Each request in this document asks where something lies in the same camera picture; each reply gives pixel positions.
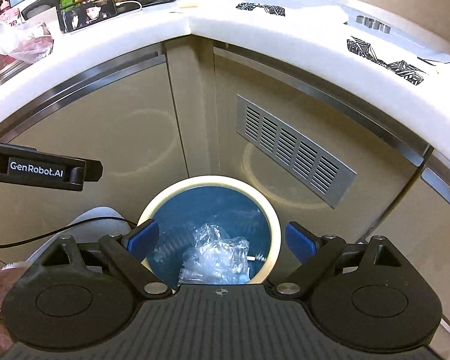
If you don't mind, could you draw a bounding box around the clear plastic wrapper trash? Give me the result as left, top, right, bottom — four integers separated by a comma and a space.
178, 224, 250, 285

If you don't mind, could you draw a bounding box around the white shoe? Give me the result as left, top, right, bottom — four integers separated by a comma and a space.
24, 205, 137, 265

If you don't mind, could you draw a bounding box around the metal cabinet vent grille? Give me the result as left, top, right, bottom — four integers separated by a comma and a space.
235, 95, 357, 208

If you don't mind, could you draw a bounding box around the blue bin with cream rim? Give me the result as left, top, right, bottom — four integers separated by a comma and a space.
139, 175, 281, 289

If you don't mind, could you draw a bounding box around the pink plastic bag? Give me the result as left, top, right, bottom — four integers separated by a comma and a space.
0, 21, 54, 64

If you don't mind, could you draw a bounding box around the black smartphone with video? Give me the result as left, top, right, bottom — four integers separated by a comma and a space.
62, 0, 118, 33

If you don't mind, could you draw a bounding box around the black cable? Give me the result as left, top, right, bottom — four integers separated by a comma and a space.
0, 216, 138, 250

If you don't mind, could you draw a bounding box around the white charging cable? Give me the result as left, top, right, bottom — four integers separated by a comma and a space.
116, 0, 144, 13

